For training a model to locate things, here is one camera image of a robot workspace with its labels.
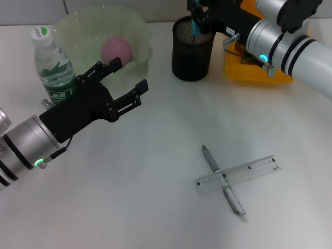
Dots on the yellow plastic bin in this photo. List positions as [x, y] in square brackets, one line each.
[238, 70]

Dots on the clear green-label water bottle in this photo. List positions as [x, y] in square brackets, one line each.
[52, 64]

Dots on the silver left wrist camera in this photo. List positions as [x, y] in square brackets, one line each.
[3, 118]

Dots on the pink peach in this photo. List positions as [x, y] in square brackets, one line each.
[116, 49]

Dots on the grey clear pen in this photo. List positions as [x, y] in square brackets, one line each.
[211, 160]

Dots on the translucent green fruit plate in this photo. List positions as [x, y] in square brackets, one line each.
[77, 31]

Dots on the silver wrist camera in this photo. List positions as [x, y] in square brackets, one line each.
[3, 118]
[298, 13]

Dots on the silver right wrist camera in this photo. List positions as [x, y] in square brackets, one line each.
[298, 13]

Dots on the black mesh pen holder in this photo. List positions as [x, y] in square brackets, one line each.
[192, 62]

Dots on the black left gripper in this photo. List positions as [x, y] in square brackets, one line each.
[77, 109]

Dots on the transparent plastic ruler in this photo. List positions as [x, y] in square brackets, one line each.
[246, 172]

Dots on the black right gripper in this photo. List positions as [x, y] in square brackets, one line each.
[228, 15]

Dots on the blue scissors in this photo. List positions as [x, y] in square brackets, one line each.
[195, 26]

